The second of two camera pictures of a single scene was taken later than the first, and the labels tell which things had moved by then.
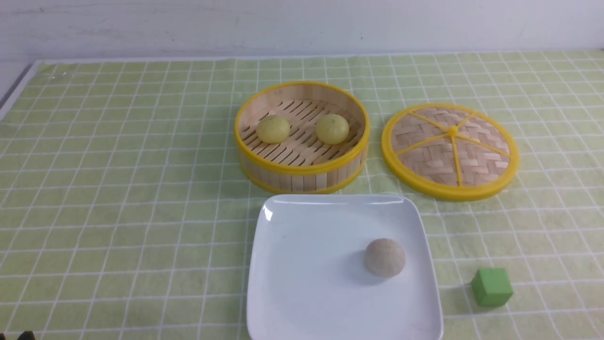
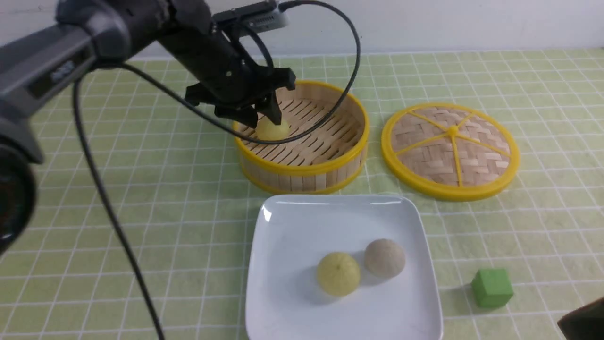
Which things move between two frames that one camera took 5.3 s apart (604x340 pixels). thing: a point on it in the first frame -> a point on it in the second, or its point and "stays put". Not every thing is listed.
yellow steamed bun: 331,129 -> 338,274
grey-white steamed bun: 384,257 stays put
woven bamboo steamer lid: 453,152 stays put
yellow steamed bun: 272,129 stays put
